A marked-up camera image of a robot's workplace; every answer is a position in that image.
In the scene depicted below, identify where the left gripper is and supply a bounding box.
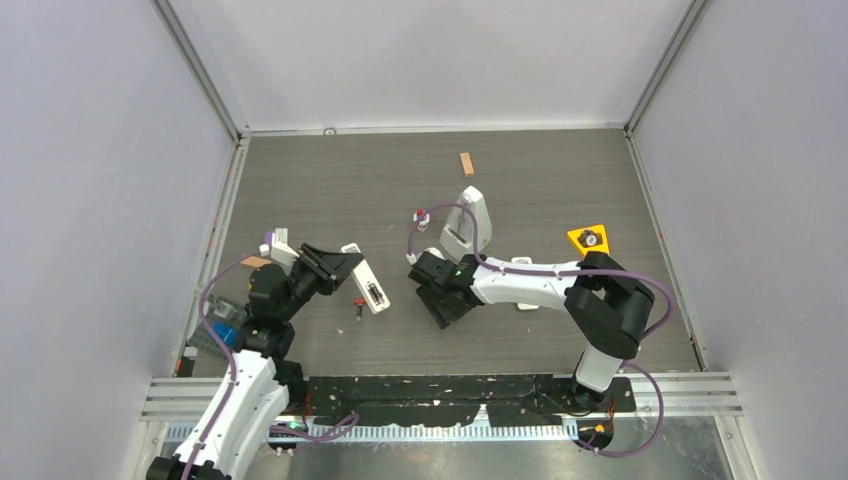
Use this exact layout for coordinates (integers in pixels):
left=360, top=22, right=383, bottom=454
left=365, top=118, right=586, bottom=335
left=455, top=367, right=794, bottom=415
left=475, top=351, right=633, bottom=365
left=278, top=244, right=361, bottom=322

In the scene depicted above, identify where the white long remote control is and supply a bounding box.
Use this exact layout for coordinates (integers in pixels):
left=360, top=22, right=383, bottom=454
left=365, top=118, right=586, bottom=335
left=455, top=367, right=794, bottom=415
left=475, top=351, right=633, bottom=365
left=352, top=258, right=391, bottom=314

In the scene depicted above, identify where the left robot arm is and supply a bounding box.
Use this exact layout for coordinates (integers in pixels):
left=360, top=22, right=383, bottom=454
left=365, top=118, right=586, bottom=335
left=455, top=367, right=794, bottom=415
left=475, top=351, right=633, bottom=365
left=146, top=243, right=365, bottom=479

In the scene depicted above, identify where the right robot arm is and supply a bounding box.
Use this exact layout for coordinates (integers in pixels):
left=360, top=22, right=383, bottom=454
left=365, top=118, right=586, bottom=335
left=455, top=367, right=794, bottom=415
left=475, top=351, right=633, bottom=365
left=408, top=252, right=655, bottom=411

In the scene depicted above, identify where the small white remote control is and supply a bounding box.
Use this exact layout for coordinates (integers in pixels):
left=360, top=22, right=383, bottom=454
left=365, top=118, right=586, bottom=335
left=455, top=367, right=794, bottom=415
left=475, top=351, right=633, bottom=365
left=511, top=256, right=540, bottom=312

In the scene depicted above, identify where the small red blue figurine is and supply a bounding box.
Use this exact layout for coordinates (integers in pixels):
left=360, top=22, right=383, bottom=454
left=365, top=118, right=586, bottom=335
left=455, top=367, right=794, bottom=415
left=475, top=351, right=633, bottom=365
left=413, top=209, right=430, bottom=232

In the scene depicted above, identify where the wooden block left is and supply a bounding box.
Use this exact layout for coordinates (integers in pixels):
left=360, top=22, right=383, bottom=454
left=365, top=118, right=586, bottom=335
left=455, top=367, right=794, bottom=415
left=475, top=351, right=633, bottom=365
left=240, top=256, right=272, bottom=269

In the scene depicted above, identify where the blue green lego brick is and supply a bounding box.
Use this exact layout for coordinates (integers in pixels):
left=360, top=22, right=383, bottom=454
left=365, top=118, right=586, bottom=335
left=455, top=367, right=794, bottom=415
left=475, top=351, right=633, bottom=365
left=212, top=323, right=238, bottom=348

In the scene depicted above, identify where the grey lego baseplate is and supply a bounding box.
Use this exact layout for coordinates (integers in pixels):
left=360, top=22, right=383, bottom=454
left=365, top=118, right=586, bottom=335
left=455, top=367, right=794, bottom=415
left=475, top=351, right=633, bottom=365
left=187, top=294, right=247, bottom=359

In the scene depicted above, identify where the small wooden block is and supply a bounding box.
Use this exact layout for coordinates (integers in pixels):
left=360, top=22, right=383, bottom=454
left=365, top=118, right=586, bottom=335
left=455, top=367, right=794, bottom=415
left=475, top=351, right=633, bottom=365
left=459, top=152, right=475, bottom=178

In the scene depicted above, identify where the yellow triangle toy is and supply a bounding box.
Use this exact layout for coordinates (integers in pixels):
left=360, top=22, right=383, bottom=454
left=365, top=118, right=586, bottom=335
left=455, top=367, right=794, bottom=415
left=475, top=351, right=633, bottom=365
left=566, top=224, right=610, bottom=257

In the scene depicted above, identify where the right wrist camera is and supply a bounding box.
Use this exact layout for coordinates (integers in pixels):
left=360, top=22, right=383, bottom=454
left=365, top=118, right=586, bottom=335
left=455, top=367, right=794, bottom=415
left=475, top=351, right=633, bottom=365
left=405, top=247, right=448, bottom=266

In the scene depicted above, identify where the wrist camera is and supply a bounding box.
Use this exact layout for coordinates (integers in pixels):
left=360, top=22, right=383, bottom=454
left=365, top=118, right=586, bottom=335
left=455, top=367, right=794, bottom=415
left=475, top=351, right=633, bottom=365
left=405, top=247, right=448, bottom=266
left=259, top=228, right=299, bottom=268

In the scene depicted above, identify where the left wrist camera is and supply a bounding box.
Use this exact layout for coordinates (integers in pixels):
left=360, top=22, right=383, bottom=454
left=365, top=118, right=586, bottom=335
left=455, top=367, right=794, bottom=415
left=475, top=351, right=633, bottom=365
left=259, top=228, right=299, bottom=268

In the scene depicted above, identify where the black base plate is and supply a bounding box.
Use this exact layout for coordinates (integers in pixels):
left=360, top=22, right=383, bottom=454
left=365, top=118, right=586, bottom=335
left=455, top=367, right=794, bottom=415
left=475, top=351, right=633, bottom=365
left=291, top=374, right=637, bottom=429

